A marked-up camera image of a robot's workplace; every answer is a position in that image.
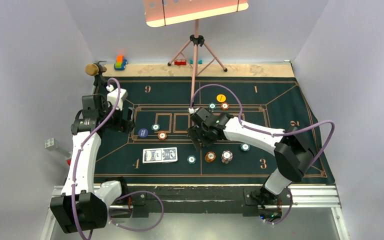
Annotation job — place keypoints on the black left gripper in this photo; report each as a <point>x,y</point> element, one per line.
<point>122,125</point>

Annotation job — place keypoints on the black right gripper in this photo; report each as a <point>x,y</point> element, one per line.
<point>195,131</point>

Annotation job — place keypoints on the green chips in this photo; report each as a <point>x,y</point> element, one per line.
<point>245,147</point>
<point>212,106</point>
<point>155,127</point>

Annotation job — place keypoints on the red chips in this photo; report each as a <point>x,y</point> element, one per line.
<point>162,135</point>
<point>224,106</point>

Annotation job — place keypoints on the red yellow poker chip stack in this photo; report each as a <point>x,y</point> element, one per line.
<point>210,157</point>

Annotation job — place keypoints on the green poker chip stack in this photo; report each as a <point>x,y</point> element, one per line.
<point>191,159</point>

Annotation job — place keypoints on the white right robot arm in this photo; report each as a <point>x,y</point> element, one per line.
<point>292,152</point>

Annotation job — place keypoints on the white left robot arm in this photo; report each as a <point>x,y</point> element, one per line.
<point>80,206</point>

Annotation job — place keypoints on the blue round blind button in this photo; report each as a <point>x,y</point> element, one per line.
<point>143,133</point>

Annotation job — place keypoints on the yellow round dealer button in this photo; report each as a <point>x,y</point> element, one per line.
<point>221,98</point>

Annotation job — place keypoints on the dark green poker mat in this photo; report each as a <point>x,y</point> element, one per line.
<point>273,102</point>

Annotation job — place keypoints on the blue playing card deck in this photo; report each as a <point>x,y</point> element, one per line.
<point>160,155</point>

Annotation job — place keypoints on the colourful toy block car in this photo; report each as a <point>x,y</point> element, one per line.
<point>120,63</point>

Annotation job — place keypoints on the teal toy block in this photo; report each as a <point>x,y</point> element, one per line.
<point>199,61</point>

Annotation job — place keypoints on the grey toy brick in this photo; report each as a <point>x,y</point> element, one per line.
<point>51,144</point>

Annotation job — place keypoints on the red toy block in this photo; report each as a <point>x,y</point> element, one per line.
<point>180,62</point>

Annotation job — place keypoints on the pink tripod music stand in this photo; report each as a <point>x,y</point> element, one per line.
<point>162,13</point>

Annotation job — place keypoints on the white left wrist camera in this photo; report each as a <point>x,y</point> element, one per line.
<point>116,96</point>

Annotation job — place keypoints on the aluminium frame rail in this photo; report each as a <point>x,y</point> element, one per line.
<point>314,196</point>

